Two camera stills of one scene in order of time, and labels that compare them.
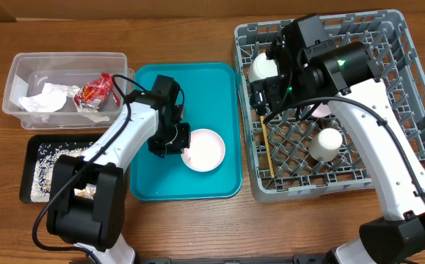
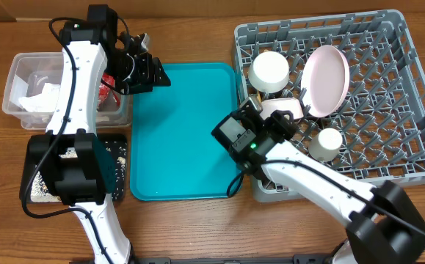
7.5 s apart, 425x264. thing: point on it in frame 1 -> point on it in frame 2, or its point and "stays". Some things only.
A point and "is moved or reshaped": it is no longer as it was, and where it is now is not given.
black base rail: (233, 259) stays
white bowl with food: (206, 150) is moved or reshaped
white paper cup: (325, 144) stays
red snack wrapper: (96, 92) stays
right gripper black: (275, 88) -> (280, 120)
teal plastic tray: (209, 94) stays
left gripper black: (184, 140) -> (148, 75)
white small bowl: (260, 67) stays
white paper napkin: (52, 97) stays
